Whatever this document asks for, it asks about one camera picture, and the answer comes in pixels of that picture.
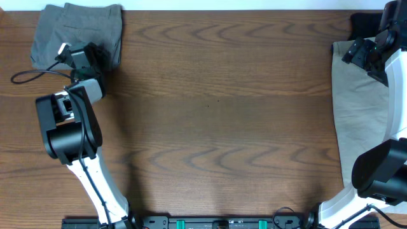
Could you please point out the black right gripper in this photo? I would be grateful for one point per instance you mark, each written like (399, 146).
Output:
(357, 52)

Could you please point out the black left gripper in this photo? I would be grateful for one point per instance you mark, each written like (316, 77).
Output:
(96, 55)

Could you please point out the grey shorts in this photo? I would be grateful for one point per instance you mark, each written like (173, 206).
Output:
(75, 24)

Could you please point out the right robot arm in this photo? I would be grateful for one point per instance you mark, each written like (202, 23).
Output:
(378, 179)

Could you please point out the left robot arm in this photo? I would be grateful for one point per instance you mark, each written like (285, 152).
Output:
(71, 134)

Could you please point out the black garment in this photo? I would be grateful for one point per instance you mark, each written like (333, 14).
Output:
(364, 25)

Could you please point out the beige shorts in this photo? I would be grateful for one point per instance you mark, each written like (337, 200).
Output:
(360, 107)

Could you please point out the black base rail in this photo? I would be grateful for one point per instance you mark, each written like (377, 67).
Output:
(163, 222)

